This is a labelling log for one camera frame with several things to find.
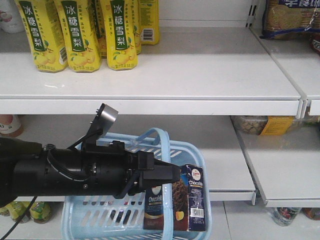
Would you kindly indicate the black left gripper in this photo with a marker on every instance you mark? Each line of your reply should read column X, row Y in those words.
column 114, row 171

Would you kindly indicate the chocolate cookie box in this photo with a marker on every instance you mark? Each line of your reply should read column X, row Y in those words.
column 187, row 201

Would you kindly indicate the light blue shopping basket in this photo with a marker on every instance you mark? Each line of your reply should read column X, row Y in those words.
column 103, row 217

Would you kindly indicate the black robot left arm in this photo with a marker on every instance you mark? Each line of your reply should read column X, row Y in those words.
column 29, row 169

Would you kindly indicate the clear snack tub yellow label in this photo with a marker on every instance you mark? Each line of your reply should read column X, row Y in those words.
column 266, row 125

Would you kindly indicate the white supermarket shelf unit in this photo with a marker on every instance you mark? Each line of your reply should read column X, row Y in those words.
column 210, row 64

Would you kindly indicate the yellow pear drink bottle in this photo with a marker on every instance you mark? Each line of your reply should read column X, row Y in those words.
column 149, row 22
column 119, row 30
column 79, row 33
column 44, row 34

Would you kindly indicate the biscuit bag blue label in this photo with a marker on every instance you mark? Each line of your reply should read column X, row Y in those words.
column 290, row 19

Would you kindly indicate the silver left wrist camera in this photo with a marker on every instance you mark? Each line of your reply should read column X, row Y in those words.
column 103, row 121

